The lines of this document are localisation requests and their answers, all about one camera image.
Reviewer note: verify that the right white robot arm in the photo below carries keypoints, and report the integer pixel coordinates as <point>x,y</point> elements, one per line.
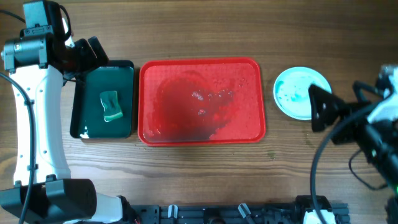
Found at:
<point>371,122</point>

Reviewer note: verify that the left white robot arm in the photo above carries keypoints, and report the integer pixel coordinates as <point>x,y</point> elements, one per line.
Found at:
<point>37,64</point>

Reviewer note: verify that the red plastic tray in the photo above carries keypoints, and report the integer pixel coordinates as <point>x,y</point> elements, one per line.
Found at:
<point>201,101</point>

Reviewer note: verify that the green yellow sponge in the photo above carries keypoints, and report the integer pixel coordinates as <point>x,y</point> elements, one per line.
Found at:
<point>111,106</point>

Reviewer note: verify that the dark green water tray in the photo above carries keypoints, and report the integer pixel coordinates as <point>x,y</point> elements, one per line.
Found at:
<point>87,121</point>

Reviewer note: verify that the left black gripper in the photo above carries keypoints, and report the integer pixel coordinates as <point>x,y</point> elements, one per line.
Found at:
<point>90,60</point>

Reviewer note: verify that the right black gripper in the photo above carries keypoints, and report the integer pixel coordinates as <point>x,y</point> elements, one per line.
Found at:
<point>322,99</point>

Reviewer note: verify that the white plate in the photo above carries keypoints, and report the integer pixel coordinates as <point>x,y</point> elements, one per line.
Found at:
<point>290,91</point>

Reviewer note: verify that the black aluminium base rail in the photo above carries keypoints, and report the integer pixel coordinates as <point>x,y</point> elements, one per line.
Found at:
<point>268,214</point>

